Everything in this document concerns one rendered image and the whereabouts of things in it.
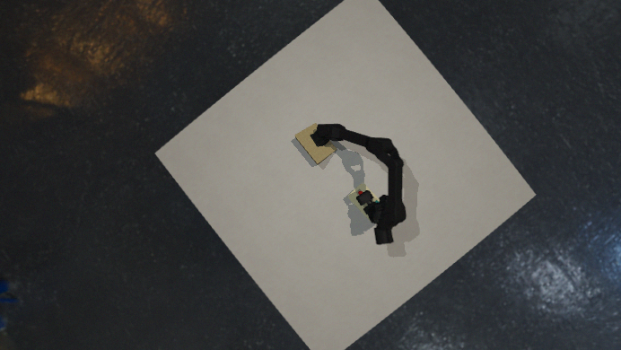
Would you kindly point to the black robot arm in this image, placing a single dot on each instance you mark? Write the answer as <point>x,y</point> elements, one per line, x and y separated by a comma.
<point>390,210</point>

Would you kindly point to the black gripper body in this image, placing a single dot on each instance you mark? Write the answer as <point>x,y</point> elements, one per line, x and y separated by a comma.
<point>364,198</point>

